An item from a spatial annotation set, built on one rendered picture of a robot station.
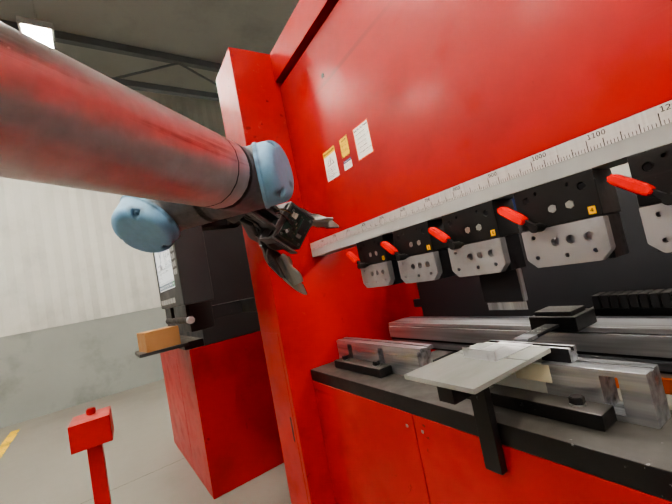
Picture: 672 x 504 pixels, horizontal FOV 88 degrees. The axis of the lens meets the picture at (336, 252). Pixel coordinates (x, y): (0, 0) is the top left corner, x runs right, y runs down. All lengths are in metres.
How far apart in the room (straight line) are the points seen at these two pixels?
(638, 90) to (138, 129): 0.72
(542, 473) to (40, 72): 0.88
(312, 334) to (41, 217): 6.42
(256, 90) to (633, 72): 1.35
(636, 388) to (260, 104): 1.55
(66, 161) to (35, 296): 7.09
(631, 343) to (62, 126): 1.09
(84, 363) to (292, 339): 6.01
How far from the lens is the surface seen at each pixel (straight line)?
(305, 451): 1.61
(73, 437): 2.14
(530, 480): 0.90
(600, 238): 0.78
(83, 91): 0.25
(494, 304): 0.96
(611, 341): 1.11
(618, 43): 0.81
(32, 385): 7.35
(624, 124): 0.77
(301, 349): 1.52
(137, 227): 0.47
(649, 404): 0.85
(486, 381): 0.72
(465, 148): 0.92
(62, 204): 7.54
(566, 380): 0.90
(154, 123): 0.28
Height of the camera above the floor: 1.24
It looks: 4 degrees up
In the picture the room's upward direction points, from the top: 11 degrees counter-clockwise
